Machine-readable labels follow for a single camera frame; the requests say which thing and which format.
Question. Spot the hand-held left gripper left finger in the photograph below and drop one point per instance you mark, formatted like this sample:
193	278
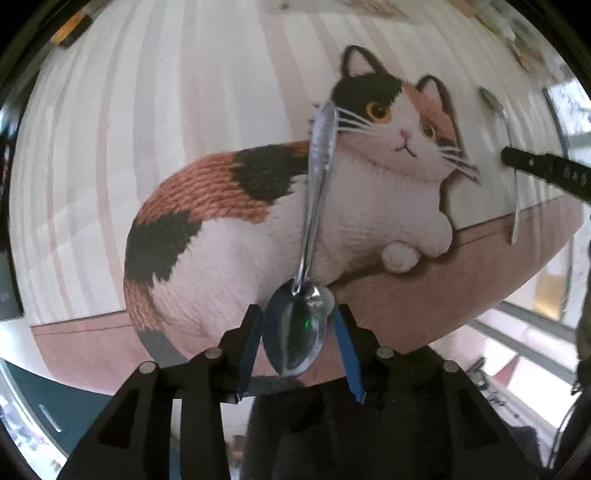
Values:
249	350

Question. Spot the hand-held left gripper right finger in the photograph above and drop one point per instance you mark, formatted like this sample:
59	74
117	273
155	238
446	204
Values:
348	355

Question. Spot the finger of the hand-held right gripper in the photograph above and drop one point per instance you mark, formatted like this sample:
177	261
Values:
545	166

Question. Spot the steel spoon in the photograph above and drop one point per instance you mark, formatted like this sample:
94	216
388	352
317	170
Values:
295	332
516	207

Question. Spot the window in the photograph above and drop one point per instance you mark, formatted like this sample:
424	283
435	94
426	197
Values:
570	115

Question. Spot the person's legs black trousers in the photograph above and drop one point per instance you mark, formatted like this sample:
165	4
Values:
295	438

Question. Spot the blue kitchen cabinet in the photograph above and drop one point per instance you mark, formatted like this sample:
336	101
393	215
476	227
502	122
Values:
46	397

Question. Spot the cat printed striped cloth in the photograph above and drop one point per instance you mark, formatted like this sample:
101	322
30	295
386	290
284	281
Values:
184	138

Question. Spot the dark soy sauce bottle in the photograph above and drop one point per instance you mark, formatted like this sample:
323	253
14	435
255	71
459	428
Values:
71	30

